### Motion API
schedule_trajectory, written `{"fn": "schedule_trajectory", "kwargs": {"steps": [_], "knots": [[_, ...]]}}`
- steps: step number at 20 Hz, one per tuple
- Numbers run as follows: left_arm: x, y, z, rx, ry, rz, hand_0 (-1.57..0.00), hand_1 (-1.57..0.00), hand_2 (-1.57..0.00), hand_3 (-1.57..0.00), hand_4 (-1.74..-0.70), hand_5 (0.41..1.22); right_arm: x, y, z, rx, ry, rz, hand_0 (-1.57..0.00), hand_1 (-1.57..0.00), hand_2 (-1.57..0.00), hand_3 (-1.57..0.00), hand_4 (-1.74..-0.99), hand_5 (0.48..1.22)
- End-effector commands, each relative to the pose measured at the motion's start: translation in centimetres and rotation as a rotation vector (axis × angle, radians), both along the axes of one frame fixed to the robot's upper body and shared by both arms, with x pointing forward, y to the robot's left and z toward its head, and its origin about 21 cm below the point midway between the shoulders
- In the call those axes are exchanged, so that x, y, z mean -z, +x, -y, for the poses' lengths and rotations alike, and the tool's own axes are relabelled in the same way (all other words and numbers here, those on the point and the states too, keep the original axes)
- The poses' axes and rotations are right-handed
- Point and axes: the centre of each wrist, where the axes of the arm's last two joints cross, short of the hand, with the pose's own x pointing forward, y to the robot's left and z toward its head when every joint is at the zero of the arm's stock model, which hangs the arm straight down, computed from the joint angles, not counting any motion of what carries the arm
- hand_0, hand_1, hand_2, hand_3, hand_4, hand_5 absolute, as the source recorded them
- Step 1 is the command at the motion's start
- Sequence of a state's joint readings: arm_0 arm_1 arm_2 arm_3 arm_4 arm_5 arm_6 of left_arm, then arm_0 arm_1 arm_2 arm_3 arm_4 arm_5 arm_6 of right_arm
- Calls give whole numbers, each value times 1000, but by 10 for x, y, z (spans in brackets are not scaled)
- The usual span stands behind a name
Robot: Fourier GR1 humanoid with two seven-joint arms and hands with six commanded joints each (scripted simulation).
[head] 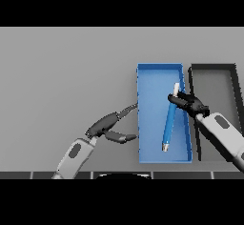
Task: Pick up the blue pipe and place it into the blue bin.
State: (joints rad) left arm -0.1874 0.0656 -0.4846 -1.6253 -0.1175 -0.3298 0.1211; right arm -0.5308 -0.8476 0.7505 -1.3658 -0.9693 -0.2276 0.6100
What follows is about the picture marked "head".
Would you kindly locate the dark right robot hand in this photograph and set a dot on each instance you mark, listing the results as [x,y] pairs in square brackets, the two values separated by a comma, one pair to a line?
[190,103]

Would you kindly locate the dark left robot hand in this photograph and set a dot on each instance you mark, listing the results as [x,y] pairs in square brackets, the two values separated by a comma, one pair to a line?
[105,124]

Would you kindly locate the blue pipe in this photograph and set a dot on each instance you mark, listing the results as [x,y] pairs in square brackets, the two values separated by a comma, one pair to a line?
[169,123]

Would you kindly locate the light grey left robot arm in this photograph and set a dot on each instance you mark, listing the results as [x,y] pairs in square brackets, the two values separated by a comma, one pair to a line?
[74,155]

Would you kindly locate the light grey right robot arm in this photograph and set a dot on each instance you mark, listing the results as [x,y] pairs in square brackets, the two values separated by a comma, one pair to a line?
[222,136]

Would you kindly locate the dark grey bin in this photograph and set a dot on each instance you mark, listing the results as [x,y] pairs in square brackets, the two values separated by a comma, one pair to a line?
[216,89]

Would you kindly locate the blue bin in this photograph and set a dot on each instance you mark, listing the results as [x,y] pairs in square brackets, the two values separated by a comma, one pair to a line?
[155,117]

